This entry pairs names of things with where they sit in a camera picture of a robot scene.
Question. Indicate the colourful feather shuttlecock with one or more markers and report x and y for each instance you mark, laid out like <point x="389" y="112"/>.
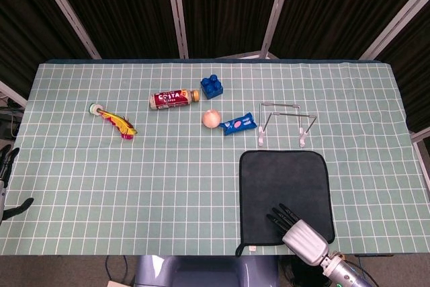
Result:
<point x="117" y="122"/>

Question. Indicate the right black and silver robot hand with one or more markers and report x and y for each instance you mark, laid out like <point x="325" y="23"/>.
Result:
<point x="305" y="240"/>

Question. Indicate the red Costa coffee bottle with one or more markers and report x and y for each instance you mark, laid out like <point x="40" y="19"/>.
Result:
<point x="171" y="99"/>

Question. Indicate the white screen frame post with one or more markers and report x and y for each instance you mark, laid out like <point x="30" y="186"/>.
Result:
<point x="420" y="135"/>
<point x="398" y="21"/>
<point x="277" y="11"/>
<point x="177" y="11"/>
<point x="13" y="95"/>
<point x="67" y="11"/>

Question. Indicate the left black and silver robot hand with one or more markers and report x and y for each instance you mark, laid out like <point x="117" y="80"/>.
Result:
<point x="8" y="162"/>

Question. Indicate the black and blue cloth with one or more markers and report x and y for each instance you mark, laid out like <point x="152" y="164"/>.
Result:
<point x="282" y="179"/>

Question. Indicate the pink ball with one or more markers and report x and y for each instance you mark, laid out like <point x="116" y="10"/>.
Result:
<point x="211" y="119"/>

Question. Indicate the dark pleated screen panel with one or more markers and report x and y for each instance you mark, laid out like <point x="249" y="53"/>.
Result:
<point x="413" y="75"/>
<point x="124" y="8"/>
<point x="342" y="4"/>
<point x="20" y="25"/>
<point x="228" y="8"/>

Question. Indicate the purple grey robot torso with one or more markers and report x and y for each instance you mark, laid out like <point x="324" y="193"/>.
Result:
<point x="201" y="272"/>

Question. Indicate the blue snack packet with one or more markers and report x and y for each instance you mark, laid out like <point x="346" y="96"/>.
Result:
<point x="236" y="124"/>

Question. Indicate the white paper sheet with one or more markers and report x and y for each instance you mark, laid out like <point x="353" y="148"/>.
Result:
<point x="117" y="284"/>

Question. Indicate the blue building block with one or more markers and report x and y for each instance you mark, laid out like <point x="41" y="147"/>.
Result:
<point x="212" y="89"/>

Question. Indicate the green grid tablecloth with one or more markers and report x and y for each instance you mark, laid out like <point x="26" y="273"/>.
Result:
<point x="134" y="183"/>

